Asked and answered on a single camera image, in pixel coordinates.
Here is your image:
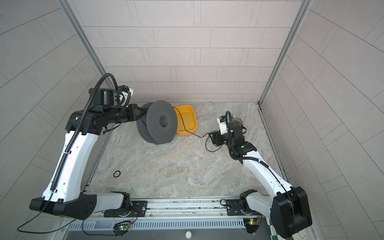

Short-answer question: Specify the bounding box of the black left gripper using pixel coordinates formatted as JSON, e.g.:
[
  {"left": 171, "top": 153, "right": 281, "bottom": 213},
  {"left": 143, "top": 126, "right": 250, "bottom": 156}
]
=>
[{"left": 102, "top": 104, "right": 148, "bottom": 126}]

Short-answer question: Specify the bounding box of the grey perforated cable spool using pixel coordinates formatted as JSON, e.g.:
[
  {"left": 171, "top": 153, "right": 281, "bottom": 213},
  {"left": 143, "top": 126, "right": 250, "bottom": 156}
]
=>
[{"left": 136, "top": 100, "right": 178, "bottom": 145}]

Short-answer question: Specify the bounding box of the black long cable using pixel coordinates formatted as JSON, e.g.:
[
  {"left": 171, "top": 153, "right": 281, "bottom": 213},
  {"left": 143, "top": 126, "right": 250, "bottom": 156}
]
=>
[{"left": 172, "top": 106, "right": 223, "bottom": 153}]

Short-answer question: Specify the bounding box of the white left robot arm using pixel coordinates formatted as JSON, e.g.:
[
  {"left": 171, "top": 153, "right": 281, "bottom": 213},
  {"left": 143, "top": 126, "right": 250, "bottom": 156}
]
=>
[{"left": 29, "top": 73, "right": 147, "bottom": 221}]

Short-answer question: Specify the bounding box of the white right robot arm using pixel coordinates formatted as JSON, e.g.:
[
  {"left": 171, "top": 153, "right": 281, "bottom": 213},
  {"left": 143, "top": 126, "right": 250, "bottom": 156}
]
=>
[{"left": 209, "top": 111, "right": 313, "bottom": 239}]

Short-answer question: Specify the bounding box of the striped ceramic mug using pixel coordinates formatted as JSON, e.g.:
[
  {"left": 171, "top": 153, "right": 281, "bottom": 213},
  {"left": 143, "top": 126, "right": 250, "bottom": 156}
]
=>
[{"left": 232, "top": 118, "right": 243, "bottom": 125}]

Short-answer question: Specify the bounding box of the yellow plastic bin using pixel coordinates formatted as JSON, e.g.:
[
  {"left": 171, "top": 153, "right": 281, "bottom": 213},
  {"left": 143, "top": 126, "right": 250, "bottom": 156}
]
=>
[{"left": 174, "top": 105, "right": 198, "bottom": 136}]

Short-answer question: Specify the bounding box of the aluminium corner profile left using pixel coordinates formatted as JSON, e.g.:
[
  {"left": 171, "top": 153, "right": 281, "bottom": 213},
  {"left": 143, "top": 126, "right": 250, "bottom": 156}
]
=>
[{"left": 58, "top": 0, "right": 123, "bottom": 106}]

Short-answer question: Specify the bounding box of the aluminium corner profile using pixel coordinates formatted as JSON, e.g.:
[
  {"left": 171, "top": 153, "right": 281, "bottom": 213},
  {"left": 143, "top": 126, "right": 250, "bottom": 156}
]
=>
[
  {"left": 58, "top": 0, "right": 123, "bottom": 106},
  {"left": 258, "top": 0, "right": 313, "bottom": 105}
]

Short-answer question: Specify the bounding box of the small white ball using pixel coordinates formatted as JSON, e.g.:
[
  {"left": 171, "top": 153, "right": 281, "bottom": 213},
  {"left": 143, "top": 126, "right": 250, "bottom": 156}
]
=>
[{"left": 185, "top": 231, "right": 192, "bottom": 240}]

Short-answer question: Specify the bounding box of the aluminium corner profile right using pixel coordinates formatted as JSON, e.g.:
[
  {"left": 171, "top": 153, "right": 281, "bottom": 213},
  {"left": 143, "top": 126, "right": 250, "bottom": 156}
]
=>
[{"left": 258, "top": 0, "right": 313, "bottom": 105}]

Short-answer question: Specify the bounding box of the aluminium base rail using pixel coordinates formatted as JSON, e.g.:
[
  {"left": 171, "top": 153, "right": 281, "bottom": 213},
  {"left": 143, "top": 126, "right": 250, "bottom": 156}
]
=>
[{"left": 59, "top": 196, "right": 313, "bottom": 232}]

